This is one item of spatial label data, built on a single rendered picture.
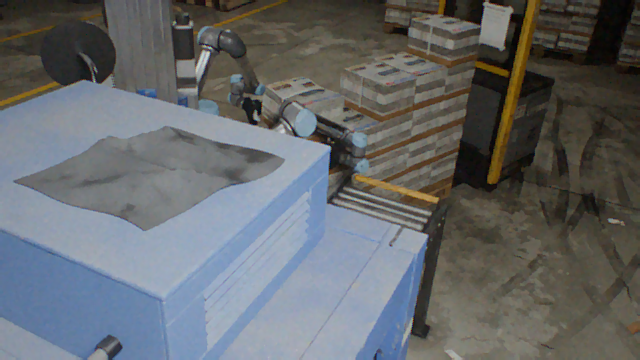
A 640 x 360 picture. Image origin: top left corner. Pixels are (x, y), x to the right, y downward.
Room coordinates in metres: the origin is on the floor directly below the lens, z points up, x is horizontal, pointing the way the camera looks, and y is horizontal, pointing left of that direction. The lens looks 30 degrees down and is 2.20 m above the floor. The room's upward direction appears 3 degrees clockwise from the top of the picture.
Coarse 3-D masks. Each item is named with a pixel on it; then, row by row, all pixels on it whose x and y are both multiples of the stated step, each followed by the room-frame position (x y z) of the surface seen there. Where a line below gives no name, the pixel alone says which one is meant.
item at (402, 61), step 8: (384, 56) 3.59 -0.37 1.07; (392, 56) 3.60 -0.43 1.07; (400, 56) 3.61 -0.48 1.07; (408, 56) 3.63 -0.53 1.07; (392, 64) 3.44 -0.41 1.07; (400, 64) 3.45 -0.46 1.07; (408, 64) 3.46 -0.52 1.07; (416, 64) 3.47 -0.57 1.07; (424, 64) 3.48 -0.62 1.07; (432, 64) 3.49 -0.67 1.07; (408, 72) 3.30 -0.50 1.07; (416, 72) 3.30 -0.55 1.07; (424, 72) 3.32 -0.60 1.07
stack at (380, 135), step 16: (352, 112) 3.19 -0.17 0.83; (416, 112) 3.27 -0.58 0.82; (432, 112) 3.38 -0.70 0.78; (352, 128) 2.95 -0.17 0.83; (368, 128) 2.97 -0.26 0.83; (384, 128) 3.07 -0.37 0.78; (400, 128) 3.18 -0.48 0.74; (416, 128) 3.28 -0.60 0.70; (432, 128) 3.40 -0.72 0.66; (368, 144) 2.98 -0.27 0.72; (384, 144) 3.09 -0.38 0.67; (416, 144) 3.30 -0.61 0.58; (432, 144) 3.42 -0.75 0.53; (368, 160) 3.00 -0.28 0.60; (384, 160) 3.09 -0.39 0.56; (400, 160) 3.19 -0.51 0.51; (416, 160) 3.32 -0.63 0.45; (336, 176) 2.82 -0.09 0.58; (352, 176) 2.90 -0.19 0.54; (368, 176) 3.00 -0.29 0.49; (384, 176) 3.11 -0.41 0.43; (416, 176) 3.34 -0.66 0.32; (384, 192) 3.12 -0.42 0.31
